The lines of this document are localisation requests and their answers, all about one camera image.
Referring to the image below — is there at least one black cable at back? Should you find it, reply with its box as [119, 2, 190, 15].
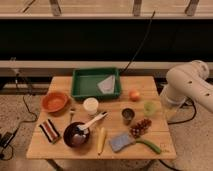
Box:
[119, 10, 157, 76]

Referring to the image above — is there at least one white cup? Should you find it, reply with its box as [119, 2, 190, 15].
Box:
[83, 97, 99, 115]

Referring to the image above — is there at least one green plastic tray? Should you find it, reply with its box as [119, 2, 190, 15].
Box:
[71, 67, 122, 101]

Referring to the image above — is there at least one green pepper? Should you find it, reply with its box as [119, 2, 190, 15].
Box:
[136, 139, 162, 154]

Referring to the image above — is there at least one black cable at left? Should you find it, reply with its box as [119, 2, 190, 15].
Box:
[0, 71, 38, 161]

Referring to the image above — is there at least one bunch of dark grapes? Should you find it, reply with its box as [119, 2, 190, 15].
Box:
[130, 118, 152, 138]

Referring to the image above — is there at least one small fork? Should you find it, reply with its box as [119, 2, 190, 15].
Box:
[69, 108, 75, 122]

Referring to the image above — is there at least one grey folded cloth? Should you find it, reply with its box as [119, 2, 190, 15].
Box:
[98, 75, 115, 94]

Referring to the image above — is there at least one black adapter at left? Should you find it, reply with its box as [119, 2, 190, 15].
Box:
[0, 132, 13, 148]

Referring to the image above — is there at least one light green cup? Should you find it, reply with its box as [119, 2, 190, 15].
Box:
[144, 101, 156, 116]

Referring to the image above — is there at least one black cable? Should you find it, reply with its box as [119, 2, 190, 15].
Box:
[119, 10, 157, 76]
[0, 71, 38, 161]

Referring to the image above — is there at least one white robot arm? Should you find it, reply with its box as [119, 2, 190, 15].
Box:
[160, 60, 213, 121]

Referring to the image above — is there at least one white spatula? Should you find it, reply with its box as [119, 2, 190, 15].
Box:
[77, 111, 108, 131]

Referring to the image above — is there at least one dark brown bowl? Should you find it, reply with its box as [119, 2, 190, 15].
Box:
[63, 122, 90, 148]

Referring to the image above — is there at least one orange fruit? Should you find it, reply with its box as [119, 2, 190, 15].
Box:
[129, 90, 140, 101]

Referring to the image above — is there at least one orange bowl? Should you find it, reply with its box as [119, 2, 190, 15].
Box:
[41, 92, 68, 113]

